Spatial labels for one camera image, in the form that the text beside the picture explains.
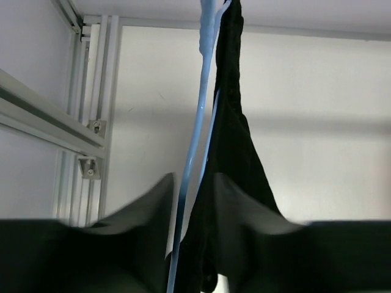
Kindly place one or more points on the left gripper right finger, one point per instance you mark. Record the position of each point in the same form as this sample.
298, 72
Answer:
299, 247

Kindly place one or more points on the black tank top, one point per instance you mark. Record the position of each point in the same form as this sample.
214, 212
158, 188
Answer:
232, 153

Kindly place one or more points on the blue hanger of black top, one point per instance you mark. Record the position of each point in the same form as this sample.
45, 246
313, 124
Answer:
210, 21

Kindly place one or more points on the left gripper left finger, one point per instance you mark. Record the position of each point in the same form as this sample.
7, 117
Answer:
123, 252

